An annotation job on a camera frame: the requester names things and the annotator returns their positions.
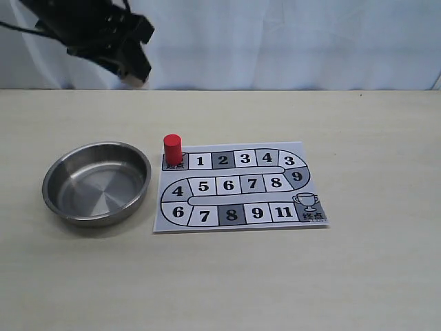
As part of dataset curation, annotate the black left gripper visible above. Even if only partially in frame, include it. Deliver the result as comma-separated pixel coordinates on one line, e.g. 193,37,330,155
21,0,154,83

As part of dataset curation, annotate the red cylinder game piece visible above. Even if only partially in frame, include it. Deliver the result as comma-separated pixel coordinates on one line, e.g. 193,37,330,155
163,134,183,166

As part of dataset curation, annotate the white backdrop curtain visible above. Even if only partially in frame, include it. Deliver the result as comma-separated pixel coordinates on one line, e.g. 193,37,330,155
0,0,441,91

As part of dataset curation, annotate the round stainless steel bowl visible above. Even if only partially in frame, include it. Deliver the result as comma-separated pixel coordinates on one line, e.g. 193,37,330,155
41,141,152,228

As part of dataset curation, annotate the printed game board sheet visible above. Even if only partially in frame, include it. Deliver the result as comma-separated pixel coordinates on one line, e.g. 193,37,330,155
153,141,329,234

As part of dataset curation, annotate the black cable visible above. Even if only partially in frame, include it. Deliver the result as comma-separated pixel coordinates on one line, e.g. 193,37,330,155
0,20,52,38

